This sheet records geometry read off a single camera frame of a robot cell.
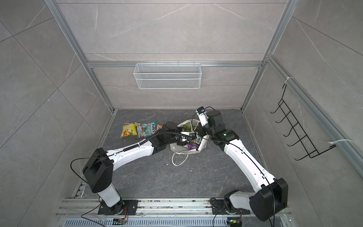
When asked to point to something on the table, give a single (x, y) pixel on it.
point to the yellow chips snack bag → (129, 129)
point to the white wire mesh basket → (171, 75)
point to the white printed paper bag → (191, 140)
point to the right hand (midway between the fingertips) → (202, 122)
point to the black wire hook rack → (293, 122)
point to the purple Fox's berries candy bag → (192, 145)
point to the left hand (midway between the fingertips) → (193, 129)
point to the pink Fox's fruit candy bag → (159, 126)
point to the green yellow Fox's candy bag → (187, 127)
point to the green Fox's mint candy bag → (144, 129)
